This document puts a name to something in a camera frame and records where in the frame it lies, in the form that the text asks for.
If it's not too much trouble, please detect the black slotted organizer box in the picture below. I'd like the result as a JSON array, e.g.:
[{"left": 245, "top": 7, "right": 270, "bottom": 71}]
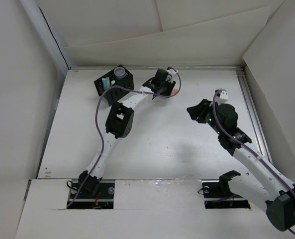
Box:
[{"left": 94, "top": 65, "right": 134, "bottom": 106}]

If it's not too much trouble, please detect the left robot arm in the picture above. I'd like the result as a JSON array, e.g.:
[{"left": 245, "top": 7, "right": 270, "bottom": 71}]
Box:
[{"left": 74, "top": 67, "right": 182, "bottom": 198}]

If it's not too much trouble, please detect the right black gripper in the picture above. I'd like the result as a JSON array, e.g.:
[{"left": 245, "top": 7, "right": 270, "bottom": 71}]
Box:
[{"left": 186, "top": 99, "right": 224, "bottom": 135}]

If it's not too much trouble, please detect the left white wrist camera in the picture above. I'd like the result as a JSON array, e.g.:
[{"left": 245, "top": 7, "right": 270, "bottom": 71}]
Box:
[{"left": 166, "top": 67, "right": 178, "bottom": 81}]

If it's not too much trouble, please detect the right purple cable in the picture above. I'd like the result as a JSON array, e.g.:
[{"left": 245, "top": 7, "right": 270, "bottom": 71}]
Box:
[{"left": 212, "top": 91, "right": 295, "bottom": 238}]

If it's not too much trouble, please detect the blue capped highlighter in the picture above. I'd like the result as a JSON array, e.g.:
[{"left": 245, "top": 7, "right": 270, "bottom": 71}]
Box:
[{"left": 102, "top": 78, "right": 108, "bottom": 90}]

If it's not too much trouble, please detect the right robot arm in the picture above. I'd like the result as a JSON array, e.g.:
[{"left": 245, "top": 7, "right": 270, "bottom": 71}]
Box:
[{"left": 187, "top": 99, "right": 295, "bottom": 232}]

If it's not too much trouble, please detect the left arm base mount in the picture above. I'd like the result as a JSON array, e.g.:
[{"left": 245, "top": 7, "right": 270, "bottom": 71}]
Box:
[{"left": 67, "top": 171, "right": 115, "bottom": 210}]

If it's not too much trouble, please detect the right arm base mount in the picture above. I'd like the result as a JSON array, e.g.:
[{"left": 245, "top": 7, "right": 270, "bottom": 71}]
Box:
[{"left": 197, "top": 170, "right": 251, "bottom": 209}]

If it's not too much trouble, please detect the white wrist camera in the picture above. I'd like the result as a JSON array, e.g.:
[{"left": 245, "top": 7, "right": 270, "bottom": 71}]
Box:
[
  {"left": 166, "top": 67, "right": 178, "bottom": 81},
  {"left": 215, "top": 88, "right": 228, "bottom": 104}
]

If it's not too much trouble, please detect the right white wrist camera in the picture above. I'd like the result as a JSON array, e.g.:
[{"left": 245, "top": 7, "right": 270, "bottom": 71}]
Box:
[{"left": 215, "top": 88, "right": 228, "bottom": 104}]

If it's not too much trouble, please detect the round tape roll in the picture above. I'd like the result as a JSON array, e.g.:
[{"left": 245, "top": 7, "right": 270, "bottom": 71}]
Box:
[{"left": 113, "top": 66, "right": 127, "bottom": 80}]

